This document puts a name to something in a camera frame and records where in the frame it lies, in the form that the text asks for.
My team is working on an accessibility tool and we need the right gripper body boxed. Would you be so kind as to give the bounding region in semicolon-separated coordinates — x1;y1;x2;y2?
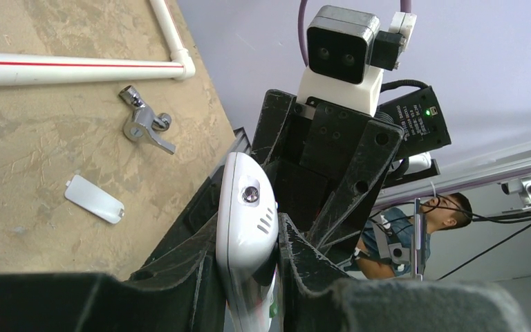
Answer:
274;98;372;231

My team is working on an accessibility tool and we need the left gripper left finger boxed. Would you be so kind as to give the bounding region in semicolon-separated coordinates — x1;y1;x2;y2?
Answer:
0;218;225;331

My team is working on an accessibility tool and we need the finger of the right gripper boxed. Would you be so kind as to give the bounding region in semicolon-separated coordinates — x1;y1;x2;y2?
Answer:
250;89;296;166
308;120;404;250

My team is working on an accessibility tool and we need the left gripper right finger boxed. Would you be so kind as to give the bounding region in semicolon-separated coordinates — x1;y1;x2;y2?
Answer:
279;213;529;331

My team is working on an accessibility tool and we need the white remote control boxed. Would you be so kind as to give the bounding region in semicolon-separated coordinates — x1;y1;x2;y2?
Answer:
216;152;279;331

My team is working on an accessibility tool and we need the white battery cover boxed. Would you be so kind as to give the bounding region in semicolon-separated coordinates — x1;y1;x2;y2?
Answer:
64;174;124;224

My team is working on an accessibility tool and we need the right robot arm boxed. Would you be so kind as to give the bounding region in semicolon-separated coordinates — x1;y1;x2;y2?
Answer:
250;80;451;250

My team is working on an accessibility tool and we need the person in blue shirt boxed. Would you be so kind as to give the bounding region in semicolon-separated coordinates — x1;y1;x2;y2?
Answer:
344;192;472;279

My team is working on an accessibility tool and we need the chrome metal faucet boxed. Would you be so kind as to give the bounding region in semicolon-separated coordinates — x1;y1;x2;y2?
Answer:
118;85;176;155

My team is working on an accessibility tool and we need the aluminium rail frame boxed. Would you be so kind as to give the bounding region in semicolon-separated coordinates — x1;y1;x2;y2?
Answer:
210;127;251;177

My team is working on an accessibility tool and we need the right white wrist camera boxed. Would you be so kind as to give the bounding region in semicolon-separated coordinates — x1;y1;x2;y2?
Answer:
297;1;417;116

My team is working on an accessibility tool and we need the ceiling mounted camera rig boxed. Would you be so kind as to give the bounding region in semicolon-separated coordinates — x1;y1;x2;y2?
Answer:
500;176;531;214

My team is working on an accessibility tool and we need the white PVC pipe frame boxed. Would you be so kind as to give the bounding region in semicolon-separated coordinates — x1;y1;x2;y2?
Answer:
0;1;196;86

